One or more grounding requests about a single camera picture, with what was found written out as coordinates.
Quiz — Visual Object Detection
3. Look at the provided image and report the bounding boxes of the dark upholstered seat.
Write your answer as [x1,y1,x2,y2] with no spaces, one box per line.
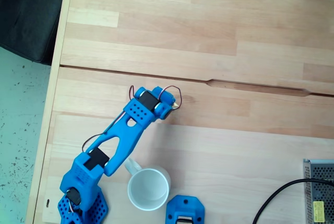
[0,0,68,66]

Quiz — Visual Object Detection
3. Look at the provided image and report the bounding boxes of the light wooden base board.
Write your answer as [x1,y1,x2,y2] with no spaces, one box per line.
[32,114,334,224]

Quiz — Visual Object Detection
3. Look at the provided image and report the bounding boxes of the white ceramic mug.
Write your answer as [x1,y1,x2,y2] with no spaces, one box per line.
[124,157,172,211]

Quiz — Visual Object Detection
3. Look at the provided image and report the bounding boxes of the perforated metal power supply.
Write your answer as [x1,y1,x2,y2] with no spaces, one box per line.
[302,158,334,224]

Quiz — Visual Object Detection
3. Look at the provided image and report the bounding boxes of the blue printed post base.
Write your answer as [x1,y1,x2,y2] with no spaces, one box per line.
[165,194,206,224]

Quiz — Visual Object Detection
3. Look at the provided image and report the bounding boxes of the thick black power cable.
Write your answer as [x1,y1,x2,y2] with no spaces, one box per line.
[252,178,334,224]

